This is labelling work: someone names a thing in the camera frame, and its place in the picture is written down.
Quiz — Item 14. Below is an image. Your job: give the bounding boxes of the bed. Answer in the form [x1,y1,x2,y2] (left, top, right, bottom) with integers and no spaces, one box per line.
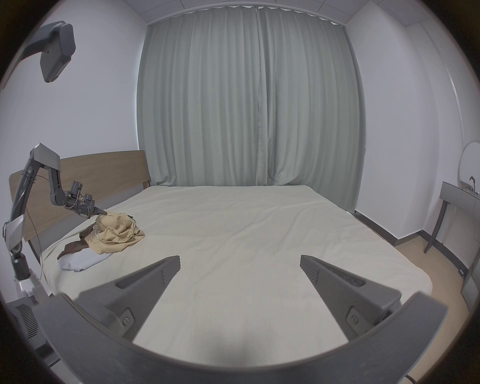
[8,150,434,366]

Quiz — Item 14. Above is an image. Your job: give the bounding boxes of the beige shorts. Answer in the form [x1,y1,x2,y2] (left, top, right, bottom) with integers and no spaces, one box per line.
[83,212,146,256]

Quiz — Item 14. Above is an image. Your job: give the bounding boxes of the white garment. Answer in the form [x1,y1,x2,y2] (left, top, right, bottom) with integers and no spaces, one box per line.
[58,249,113,271]

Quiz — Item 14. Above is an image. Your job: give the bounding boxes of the round white mirror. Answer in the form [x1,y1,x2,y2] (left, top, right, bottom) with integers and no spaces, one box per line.
[459,140,480,188]

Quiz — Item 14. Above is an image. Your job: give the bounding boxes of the brown garment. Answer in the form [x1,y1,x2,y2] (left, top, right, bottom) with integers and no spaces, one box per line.
[56,221,99,260]

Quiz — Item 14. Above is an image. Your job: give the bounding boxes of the pale grey-green curtain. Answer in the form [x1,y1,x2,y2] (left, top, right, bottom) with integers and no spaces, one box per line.
[136,5,366,212]

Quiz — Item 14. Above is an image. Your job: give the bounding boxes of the grey dressing table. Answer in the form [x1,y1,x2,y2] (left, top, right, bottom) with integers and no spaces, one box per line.
[424,181,480,256]

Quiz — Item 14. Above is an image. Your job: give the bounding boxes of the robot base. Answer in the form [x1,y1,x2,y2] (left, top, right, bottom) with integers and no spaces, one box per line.
[4,275,62,376]

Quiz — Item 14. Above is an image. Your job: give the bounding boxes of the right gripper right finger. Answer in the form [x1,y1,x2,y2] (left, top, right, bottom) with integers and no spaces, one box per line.
[300,255,403,344]

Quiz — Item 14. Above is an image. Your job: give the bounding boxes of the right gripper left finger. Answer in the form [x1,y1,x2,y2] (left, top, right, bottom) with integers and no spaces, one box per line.
[77,256,181,342]

